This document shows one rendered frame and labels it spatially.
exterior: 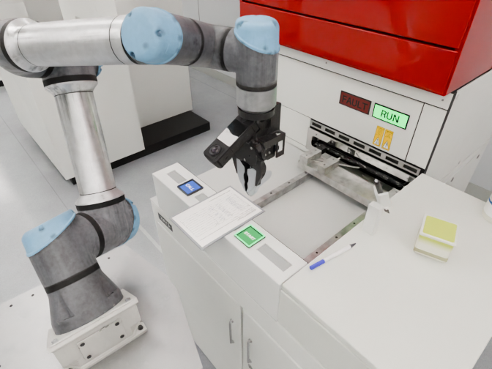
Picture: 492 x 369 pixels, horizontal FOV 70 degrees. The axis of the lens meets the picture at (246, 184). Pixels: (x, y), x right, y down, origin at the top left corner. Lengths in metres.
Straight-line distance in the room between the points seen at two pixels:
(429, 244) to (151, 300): 0.68
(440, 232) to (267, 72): 0.53
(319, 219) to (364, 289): 0.40
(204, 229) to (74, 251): 0.30
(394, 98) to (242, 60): 0.65
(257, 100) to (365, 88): 0.63
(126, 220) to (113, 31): 0.48
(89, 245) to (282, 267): 0.43
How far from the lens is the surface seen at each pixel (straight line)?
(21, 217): 2.77
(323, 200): 1.23
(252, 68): 0.62
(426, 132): 1.16
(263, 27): 0.61
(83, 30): 0.66
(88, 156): 0.90
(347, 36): 1.16
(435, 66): 1.05
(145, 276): 1.02
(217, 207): 0.96
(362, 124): 1.26
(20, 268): 2.42
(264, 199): 1.16
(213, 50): 0.64
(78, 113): 0.90
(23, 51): 0.78
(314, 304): 0.77
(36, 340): 1.01
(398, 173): 1.24
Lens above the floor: 1.60
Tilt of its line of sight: 38 degrees down
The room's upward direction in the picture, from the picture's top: straight up
